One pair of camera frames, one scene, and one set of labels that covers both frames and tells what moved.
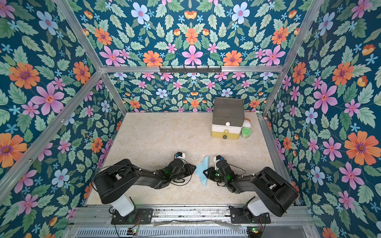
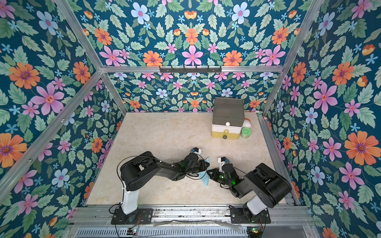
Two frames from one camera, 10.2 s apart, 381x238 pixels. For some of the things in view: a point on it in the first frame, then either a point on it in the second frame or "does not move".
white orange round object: [247, 123] does not move
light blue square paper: [202, 166] does not move
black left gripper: [188, 170] to [201, 163]
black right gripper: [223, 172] does not move
